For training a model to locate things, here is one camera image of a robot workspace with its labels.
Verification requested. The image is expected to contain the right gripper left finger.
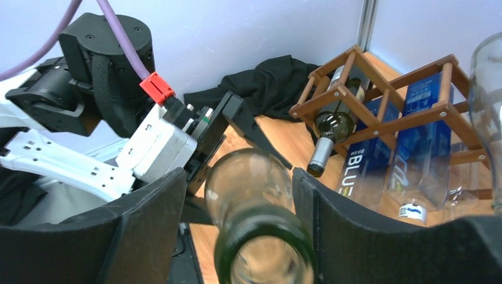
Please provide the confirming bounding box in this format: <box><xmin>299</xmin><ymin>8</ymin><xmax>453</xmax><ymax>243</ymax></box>
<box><xmin>1</xmin><ymin>168</ymin><xmax>186</xmax><ymax>283</ymax></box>

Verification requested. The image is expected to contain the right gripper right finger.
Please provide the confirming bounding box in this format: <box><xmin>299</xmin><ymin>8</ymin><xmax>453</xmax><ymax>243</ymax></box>
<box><xmin>292</xmin><ymin>168</ymin><xmax>501</xmax><ymax>283</ymax></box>

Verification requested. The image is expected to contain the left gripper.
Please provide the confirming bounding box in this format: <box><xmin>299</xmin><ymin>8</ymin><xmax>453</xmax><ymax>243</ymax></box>
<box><xmin>163</xmin><ymin>92</ymin><xmax>292</xmax><ymax>225</ymax></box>

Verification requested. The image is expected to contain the clear bottle with black label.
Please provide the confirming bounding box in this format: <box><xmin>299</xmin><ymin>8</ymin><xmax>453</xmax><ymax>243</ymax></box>
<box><xmin>205</xmin><ymin>148</ymin><xmax>317</xmax><ymax>283</ymax></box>

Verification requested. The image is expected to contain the dark green wine bottle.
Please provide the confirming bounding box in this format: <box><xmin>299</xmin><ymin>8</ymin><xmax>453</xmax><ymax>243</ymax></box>
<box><xmin>307</xmin><ymin>66</ymin><xmax>369</xmax><ymax>178</ymax></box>

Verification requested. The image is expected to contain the brown wooden wine rack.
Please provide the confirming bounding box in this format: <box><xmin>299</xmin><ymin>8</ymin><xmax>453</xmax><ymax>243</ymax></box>
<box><xmin>288</xmin><ymin>44</ymin><xmax>495</xmax><ymax>201</ymax></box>

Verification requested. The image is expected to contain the clear tall wine bottle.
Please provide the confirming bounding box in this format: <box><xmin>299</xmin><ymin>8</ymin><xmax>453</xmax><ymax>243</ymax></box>
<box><xmin>468</xmin><ymin>33</ymin><xmax>501</xmax><ymax>215</ymax></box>

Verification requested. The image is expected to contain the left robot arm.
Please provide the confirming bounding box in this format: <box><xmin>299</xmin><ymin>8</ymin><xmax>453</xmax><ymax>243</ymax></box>
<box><xmin>1</xmin><ymin>13</ymin><xmax>292</xmax><ymax>210</ymax></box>

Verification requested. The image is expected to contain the blue bottle with BLUE text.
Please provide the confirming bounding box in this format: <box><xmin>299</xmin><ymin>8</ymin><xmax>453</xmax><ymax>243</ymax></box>
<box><xmin>334</xmin><ymin>137</ymin><xmax>392</xmax><ymax>211</ymax></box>

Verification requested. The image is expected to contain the black cloth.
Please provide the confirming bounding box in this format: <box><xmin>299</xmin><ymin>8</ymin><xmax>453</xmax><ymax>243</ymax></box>
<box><xmin>184</xmin><ymin>55</ymin><xmax>318</xmax><ymax>122</ymax></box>

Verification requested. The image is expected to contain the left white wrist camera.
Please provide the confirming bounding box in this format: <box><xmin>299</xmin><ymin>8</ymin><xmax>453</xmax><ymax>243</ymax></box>
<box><xmin>115</xmin><ymin>105</ymin><xmax>197</xmax><ymax>183</ymax></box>

